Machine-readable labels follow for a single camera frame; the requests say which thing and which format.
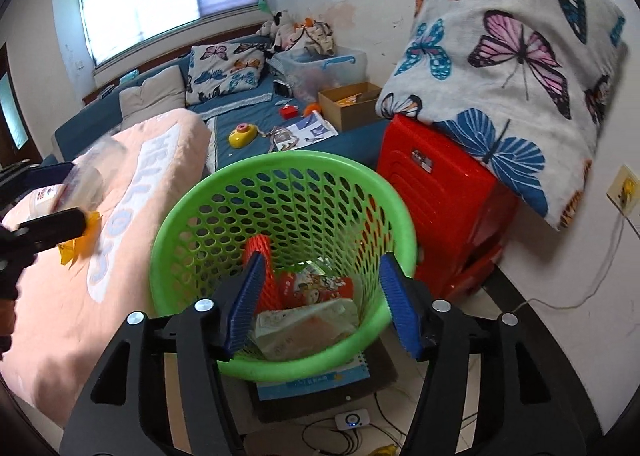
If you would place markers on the clear storage box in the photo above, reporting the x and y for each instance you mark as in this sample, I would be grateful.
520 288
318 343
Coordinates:
325 73

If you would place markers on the beige pillow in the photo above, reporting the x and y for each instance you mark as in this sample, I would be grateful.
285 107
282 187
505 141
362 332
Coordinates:
152 93

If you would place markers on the wall socket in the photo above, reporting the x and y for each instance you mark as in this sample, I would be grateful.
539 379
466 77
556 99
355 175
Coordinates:
622 191

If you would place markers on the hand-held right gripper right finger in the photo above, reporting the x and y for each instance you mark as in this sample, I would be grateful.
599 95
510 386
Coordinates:
400 311

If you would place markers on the clear plastic container with label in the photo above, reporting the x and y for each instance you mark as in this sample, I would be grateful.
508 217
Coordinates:
95 166

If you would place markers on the black flat box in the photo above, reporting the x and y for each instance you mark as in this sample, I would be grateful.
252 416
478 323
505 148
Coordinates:
385 366

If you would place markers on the dark wooden door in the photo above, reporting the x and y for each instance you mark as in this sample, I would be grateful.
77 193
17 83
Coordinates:
10 111

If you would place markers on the pink flower-print blanket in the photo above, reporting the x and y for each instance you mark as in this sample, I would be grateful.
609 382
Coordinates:
125 246

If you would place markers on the large grey butterfly pillow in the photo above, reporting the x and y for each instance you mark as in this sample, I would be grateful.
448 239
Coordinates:
500 61

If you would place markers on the blue sofa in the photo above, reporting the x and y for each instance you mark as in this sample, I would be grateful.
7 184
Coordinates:
100 126

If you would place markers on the cardboard box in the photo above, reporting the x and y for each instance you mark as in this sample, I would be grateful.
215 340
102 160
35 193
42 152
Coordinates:
355 113

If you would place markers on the white device with blue light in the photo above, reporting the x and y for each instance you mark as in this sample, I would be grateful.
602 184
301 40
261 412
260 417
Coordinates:
351 420

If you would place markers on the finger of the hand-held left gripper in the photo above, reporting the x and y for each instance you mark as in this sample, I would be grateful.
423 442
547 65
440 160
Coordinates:
50 172
55 226

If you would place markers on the small butterfly pillow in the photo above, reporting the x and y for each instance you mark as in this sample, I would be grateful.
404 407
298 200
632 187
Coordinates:
225 71

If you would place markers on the yellow round toy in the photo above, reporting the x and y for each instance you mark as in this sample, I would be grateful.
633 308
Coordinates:
242 136

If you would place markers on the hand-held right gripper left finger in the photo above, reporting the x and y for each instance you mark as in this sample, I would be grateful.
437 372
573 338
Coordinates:
247 301

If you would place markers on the red foam mesh net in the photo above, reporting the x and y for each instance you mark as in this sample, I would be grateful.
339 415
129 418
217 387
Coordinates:
270 276

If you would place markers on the red plastic stool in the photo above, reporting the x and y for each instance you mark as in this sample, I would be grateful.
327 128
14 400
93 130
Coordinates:
440 186

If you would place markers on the small red box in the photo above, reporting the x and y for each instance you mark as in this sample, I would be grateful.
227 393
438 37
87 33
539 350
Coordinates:
288 112

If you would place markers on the black white plush toy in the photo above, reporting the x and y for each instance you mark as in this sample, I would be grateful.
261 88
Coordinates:
277 31

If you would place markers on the clear plastic bag red print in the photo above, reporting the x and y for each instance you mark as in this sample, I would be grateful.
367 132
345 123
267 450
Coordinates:
305 331

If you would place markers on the orange ball toy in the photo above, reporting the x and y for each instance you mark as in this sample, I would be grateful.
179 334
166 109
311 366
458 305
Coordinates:
313 109

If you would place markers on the yellow power strip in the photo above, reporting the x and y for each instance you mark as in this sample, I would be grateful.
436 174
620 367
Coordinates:
391 450

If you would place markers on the green plastic basket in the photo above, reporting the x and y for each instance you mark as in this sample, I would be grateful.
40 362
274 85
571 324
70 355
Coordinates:
280 186

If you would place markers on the paper booklet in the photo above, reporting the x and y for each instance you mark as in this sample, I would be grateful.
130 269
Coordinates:
305 132

